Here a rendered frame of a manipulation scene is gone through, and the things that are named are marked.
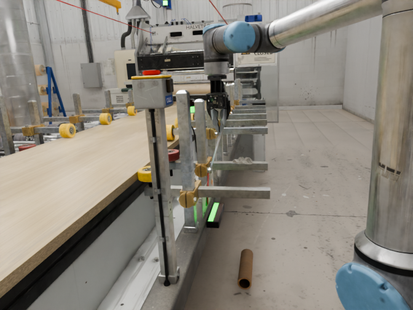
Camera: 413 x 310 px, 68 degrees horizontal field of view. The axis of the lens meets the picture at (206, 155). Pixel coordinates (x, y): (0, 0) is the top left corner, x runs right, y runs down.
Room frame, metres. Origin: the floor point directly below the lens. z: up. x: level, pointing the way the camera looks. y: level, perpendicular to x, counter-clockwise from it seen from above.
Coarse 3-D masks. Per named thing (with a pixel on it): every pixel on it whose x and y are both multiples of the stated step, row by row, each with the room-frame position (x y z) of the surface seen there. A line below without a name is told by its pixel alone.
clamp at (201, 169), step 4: (208, 160) 1.23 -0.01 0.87; (196, 164) 1.18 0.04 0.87; (200, 164) 1.17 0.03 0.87; (204, 164) 1.18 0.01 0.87; (208, 164) 1.20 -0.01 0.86; (196, 168) 1.16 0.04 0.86; (200, 168) 1.17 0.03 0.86; (204, 168) 1.16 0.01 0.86; (196, 172) 1.16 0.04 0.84; (200, 172) 1.16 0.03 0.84; (204, 172) 1.16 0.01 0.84; (200, 176) 1.16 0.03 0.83; (204, 176) 1.16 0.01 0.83
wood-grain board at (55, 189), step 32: (96, 128) 2.04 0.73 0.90; (128, 128) 1.98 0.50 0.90; (0, 160) 1.28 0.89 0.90; (32, 160) 1.25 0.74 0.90; (64, 160) 1.23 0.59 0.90; (96, 160) 1.20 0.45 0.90; (128, 160) 1.18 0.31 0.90; (0, 192) 0.88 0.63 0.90; (32, 192) 0.86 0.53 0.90; (64, 192) 0.85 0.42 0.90; (96, 192) 0.84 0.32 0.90; (0, 224) 0.66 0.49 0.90; (32, 224) 0.65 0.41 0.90; (64, 224) 0.64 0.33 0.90; (0, 256) 0.52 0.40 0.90; (32, 256) 0.52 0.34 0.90; (0, 288) 0.44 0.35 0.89
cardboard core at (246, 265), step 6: (246, 252) 1.77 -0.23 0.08; (252, 252) 1.80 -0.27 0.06; (240, 258) 1.75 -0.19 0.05; (246, 258) 1.70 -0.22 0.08; (252, 258) 1.74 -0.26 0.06; (240, 264) 1.66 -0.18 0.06; (246, 264) 1.64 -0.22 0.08; (252, 264) 1.68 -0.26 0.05; (240, 270) 1.60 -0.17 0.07; (246, 270) 1.59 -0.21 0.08; (240, 276) 1.54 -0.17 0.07; (246, 276) 1.53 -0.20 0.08; (240, 282) 1.55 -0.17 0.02; (246, 282) 1.56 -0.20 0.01; (246, 288) 1.52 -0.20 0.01
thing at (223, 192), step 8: (144, 192) 1.01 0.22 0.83; (152, 192) 1.01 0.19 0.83; (176, 192) 0.99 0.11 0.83; (200, 192) 0.98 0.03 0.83; (208, 192) 0.97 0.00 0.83; (216, 192) 0.97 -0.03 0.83; (224, 192) 0.96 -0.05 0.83; (232, 192) 0.96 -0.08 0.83; (240, 192) 0.95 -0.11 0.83; (248, 192) 0.95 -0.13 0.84; (256, 192) 0.94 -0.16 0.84; (264, 192) 0.94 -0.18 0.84
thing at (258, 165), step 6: (174, 162) 1.25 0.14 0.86; (180, 162) 1.25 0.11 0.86; (210, 162) 1.23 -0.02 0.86; (216, 162) 1.22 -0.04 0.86; (222, 162) 1.22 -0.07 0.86; (228, 162) 1.22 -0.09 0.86; (258, 162) 1.20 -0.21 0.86; (264, 162) 1.19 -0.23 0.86; (174, 168) 1.25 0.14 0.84; (180, 168) 1.25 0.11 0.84; (216, 168) 1.22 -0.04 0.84; (222, 168) 1.21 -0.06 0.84; (228, 168) 1.21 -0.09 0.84; (234, 168) 1.20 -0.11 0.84; (240, 168) 1.20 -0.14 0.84; (246, 168) 1.19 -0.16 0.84; (252, 168) 1.19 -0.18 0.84; (258, 168) 1.19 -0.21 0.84; (264, 168) 1.18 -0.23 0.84
